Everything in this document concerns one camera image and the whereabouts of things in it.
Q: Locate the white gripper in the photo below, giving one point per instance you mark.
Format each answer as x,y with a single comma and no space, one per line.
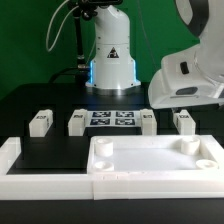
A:
180,83

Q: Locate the white desk top tray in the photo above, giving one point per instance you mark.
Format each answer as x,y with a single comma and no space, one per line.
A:
154,153

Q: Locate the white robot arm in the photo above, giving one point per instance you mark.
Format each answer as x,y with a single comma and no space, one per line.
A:
113,70

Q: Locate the fiducial marker sheet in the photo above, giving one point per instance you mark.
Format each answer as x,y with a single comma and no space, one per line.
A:
113,119

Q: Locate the white U-shaped obstacle fence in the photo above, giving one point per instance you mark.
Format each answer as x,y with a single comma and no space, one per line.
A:
199,183

